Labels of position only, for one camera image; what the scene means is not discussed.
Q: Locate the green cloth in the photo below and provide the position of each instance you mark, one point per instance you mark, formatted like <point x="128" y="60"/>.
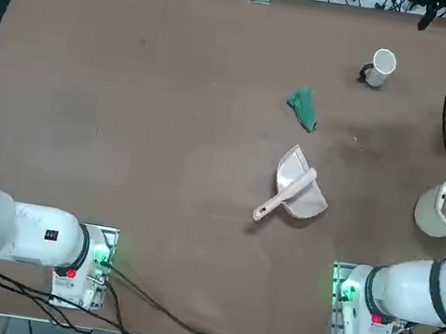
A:
<point x="304" y="107"/>

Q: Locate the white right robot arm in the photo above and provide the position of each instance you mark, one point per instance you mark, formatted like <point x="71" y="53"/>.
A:
<point x="405" y="295"/>

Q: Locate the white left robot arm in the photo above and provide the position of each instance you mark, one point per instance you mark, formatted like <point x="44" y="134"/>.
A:
<point x="35" y="240"/>

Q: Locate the beige dustpan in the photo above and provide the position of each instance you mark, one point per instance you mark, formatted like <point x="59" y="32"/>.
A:
<point x="306" y="200"/>

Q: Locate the beige hand brush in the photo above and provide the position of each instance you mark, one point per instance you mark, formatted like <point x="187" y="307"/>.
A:
<point x="286" y="195"/>

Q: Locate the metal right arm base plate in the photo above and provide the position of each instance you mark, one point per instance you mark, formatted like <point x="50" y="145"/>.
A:
<point x="333" y="313"/>

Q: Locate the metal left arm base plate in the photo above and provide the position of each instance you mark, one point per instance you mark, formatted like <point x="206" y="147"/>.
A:
<point x="109" y="238"/>

